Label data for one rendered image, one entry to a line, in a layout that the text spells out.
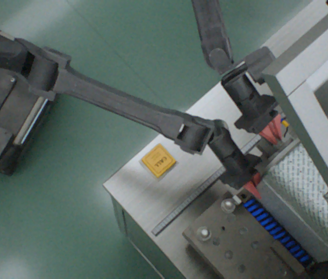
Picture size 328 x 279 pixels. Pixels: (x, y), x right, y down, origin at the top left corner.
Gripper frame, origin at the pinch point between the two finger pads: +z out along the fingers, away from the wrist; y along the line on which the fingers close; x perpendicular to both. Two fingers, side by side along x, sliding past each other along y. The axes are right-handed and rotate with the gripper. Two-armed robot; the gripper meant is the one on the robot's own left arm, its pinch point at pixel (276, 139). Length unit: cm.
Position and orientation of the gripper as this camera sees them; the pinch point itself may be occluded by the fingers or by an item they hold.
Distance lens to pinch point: 147.6
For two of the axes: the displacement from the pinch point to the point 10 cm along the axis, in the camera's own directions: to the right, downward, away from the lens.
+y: -7.0, 6.9, -1.7
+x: 4.3, 2.1, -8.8
